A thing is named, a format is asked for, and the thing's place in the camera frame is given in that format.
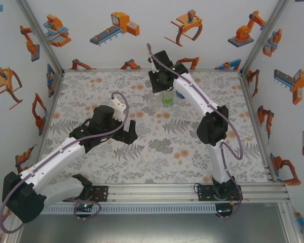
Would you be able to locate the green label plastic bottle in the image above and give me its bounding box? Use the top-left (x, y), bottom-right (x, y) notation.
top-left (162, 90), bottom-right (175, 107)

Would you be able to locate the slotted grey cable duct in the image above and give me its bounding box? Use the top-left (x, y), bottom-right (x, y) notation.
top-left (42, 204), bottom-right (217, 215)

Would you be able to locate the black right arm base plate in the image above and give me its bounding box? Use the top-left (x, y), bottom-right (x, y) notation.
top-left (197, 184), bottom-right (244, 202)

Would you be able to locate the grey metal panel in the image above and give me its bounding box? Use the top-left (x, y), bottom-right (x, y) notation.
top-left (16, 214), bottom-right (288, 243)

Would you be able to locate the aluminium rear frame rail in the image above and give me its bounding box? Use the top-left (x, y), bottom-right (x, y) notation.
top-left (62, 67), bottom-right (243, 74)

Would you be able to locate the aluminium frame leg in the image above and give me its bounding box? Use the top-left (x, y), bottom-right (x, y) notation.
top-left (4, 220), bottom-right (25, 243)
top-left (278, 202), bottom-right (303, 243)

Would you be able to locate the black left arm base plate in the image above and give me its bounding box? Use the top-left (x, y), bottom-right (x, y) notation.
top-left (62, 185), bottom-right (109, 203)

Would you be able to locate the aluminium frame post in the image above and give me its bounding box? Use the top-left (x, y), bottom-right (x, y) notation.
top-left (239, 0), bottom-right (293, 76)
top-left (16, 0), bottom-right (65, 76)

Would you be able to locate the aluminium mounting rail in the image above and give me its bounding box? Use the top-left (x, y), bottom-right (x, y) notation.
top-left (42, 182), bottom-right (292, 204)

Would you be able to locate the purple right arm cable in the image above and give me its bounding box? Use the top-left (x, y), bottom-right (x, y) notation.
top-left (146, 43), bottom-right (244, 220)

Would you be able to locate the clear unlabelled plastic bottle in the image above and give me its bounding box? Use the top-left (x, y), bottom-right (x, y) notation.
top-left (148, 92), bottom-right (163, 112)

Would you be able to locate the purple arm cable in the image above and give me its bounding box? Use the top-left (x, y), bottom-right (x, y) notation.
top-left (146, 43), bottom-right (244, 220)
top-left (0, 92), bottom-right (130, 233)

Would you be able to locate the floral patterned table mat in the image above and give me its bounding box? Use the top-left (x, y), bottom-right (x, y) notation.
top-left (42, 71), bottom-right (273, 184)

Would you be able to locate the aluminium side frame rail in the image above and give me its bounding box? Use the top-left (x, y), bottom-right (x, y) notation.
top-left (37, 70), bottom-right (65, 139)
top-left (239, 74), bottom-right (278, 183)

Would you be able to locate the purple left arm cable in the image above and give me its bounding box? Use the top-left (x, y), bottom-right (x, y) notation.
top-left (0, 92), bottom-right (130, 233)

